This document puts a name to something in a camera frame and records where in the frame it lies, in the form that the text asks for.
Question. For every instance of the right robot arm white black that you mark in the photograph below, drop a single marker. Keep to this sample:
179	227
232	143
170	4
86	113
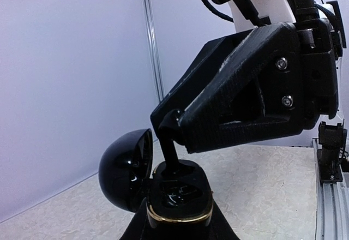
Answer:
182	27

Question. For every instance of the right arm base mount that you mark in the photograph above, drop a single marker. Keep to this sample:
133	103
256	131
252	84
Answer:
332	139

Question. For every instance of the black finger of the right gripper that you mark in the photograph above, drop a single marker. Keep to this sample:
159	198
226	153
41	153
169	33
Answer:
196	68

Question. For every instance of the left aluminium corner post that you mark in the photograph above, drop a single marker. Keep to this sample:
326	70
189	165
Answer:
153	50

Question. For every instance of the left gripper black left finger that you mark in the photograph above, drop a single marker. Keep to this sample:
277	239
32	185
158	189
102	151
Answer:
139	227

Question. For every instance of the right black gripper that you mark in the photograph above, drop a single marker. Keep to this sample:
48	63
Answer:
257	93

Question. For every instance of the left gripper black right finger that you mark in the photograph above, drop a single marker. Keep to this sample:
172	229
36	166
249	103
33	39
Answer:
218	227

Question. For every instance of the glossy black earbud case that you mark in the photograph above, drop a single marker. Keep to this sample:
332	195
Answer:
127	179

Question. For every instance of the black stem earbud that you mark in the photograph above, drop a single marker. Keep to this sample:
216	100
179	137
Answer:
169	132

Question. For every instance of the aluminium front rail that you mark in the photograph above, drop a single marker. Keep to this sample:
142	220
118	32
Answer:
332	206

